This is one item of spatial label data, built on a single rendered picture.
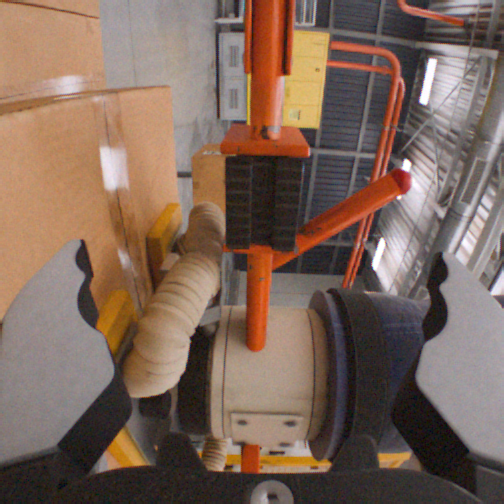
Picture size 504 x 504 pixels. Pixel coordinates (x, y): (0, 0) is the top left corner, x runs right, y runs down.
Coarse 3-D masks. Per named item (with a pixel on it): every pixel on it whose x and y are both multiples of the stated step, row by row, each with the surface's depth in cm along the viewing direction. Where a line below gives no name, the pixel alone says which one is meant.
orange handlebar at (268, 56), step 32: (256, 0) 15; (288, 0) 15; (256, 32) 16; (288, 32) 16; (256, 64) 17; (288, 64) 17; (256, 96) 18; (256, 128) 19; (256, 256) 25; (256, 288) 26; (256, 320) 28; (256, 448) 32
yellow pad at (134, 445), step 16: (112, 304) 23; (128, 304) 25; (112, 320) 22; (128, 320) 25; (112, 336) 22; (128, 336) 24; (112, 352) 21; (144, 400) 25; (160, 400) 25; (144, 416) 25; (160, 416) 25; (128, 432) 23; (144, 432) 26; (112, 448) 22; (128, 448) 23; (144, 448) 26; (128, 464) 24; (144, 464) 27
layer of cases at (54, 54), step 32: (0, 0) 40; (32, 0) 48; (64, 0) 58; (96, 0) 72; (0, 32) 42; (32, 32) 51; (64, 32) 62; (96, 32) 77; (0, 64) 45; (32, 64) 54; (64, 64) 65; (96, 64) 80; (0, 96) 47; (32, 96) 56
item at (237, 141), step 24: (240, 144) 19; (264, 144) 19; (288, 144) 19; (240, 168) 19; (264, 168) 20; (288, 168) 19; (240, 192) 20; (264, 192) 21; (288, 192) 20; (240, 216) 21; (264, 216) 22; (288, 216) 21; (240, 240) 22; (264, 240) 23; (288, 240) 22
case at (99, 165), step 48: (48, 96) 33; (96, 96) 20; (144, 96) 29; (0, 144) 12; (48, 144) 15; (96, 144) 21; (144, 144) 31; (0, 192) 12; (48, 192) 16; (96, 192) 22; (144, 192) 32; (0, 240) 12; (48, 240) 16; (96, 240) 22; (144, 240) 33; (0, 288) 12; (96, 288) 22; (144, 288) 33
